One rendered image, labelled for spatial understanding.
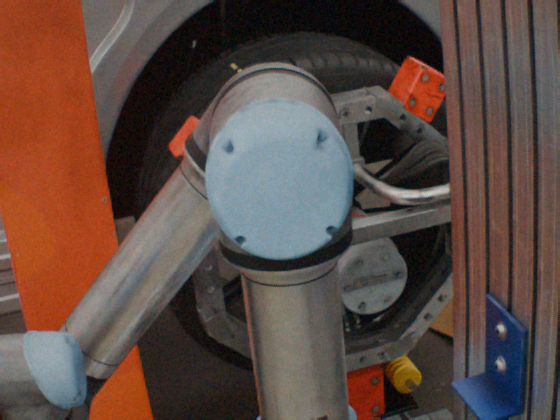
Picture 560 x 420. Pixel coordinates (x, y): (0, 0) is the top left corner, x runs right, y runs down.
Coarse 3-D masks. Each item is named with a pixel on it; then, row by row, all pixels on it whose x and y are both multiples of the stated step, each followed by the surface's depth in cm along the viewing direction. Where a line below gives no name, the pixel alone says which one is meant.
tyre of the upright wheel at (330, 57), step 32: (288, 32) 213; (320, 32) 215; (224, 64) 206; (256, 64) 199; (320, 64) 195; (352, 64) 197; (384, 64) 200; (192, 96) 203; (160, 128) 207; (160, 160) 201; (192, 288) 204; (192, 320) 207; (384, 320) 221; (224, 352) 211
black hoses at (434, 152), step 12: (420, 144) 191; (432, 144) 189; (408, 156) 191; (420, 156) 188; (432, 156) 186; (444, 156) 186; (396, 168) 191; (408, 168) 189; (420, 168) 186; (432, 168) 186; (384, 180) 192; (396, 180) 190; (408, 180) 188
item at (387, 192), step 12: (348, 132) 192; (348, 144) 193; (360, 156) 195; (360, 168) 191; (360, 180) 189; (372, 180) 186; (372, 192) 187; (384, 192) 183; (396, 192) 181; (408, 192) 181; (420, 192) 180; (432, 192) 180; (444, 192) 181; (408, 204) 181
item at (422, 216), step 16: (416, 208) 182; (432, 208) 181; (448, 208) 182; (352, 224) 179; (368, 224) 178; (384, 224) 179; (400, 224) 180; (416, 224) 181; (432, 224) 182; (352, 240) 178; (368, 240) 179
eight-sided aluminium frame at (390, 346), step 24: (336, 96) 194; (360, 96) 195; (384, 96) 192; (360, 120) 192; (408, 120) 195; (216, 264) 194; (216, 288) 196; (432, 288) 217; (216, 312) 198; (408, 312) 216; (432, 312) 213; (216, 336) 199; (240, 336) 201; (360, 336) 216; (384, 336) 215; (408, 336) 213; (360, 360) 213; (384, 360) 213
